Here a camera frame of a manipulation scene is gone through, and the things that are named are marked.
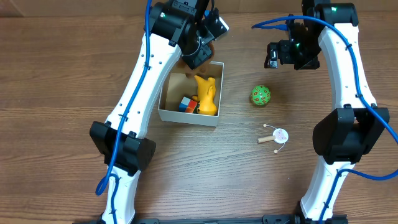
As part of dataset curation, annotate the colourful puzzle cube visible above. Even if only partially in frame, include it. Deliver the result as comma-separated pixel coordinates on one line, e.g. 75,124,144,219
178,96,198,114

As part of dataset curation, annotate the yellow toy whale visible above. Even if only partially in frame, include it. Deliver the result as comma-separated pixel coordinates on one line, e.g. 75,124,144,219
192,75,218,116

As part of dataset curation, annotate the brown plush toy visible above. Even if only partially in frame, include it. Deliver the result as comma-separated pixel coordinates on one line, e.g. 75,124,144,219
175,43,215,78

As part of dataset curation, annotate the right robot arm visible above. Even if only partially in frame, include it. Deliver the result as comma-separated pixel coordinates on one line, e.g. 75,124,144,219
259,0,391,223

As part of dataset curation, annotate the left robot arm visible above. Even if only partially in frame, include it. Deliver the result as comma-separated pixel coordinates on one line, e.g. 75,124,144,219
90,1,214,223

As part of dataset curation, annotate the white cardboard box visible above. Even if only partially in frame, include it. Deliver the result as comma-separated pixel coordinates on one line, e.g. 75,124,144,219
157,62,224,127

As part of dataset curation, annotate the green number ball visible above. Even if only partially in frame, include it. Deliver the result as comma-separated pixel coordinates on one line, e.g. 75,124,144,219
249,85,271,106

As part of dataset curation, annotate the small wooden rattle drum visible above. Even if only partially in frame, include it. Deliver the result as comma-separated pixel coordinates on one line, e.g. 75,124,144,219
257,124,289,154

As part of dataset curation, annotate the left blue cable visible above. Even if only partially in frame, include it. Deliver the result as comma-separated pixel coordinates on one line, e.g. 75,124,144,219
95,0,153,224

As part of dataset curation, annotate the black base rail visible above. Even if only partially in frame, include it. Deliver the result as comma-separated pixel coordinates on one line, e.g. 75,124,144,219
72,213,349,224

